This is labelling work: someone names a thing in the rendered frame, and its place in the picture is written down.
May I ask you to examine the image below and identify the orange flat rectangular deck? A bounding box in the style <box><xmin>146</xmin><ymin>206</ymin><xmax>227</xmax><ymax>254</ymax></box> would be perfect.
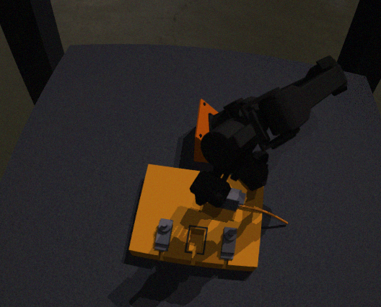
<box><xmin>129</xmin><ymin>164</ymin><xmax>264</xmax><ymax>272</ymax></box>

